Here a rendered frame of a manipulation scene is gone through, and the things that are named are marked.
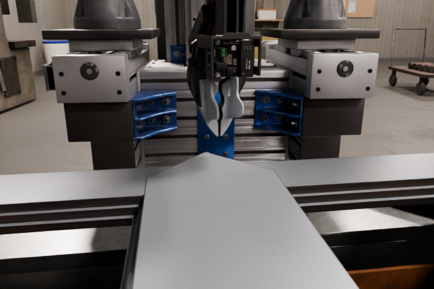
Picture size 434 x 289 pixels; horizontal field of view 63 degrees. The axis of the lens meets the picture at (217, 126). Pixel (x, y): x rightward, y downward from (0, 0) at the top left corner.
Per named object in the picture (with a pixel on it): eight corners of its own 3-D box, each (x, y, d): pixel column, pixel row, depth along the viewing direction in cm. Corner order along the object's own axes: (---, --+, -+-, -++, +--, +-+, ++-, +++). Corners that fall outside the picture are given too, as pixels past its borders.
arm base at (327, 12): (276, 28, 93) (278, -12, 90) (331, 28, 94) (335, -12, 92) (292, 29, 79) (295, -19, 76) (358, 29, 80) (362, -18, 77)
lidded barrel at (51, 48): (51, 71, 809) (47, 40, 790) (75, 71, 813) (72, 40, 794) (42, 75, 757) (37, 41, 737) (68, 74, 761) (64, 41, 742)
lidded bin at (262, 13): (273, 19, 995) (273, 9, 988) (276, 19, 956) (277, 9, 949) (256, 19, 992) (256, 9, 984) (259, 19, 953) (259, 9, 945)
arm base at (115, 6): (84, 28, 89) (80, -14, 87) (144, 28, 91) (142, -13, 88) (64, 29, 75) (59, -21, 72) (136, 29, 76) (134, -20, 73)
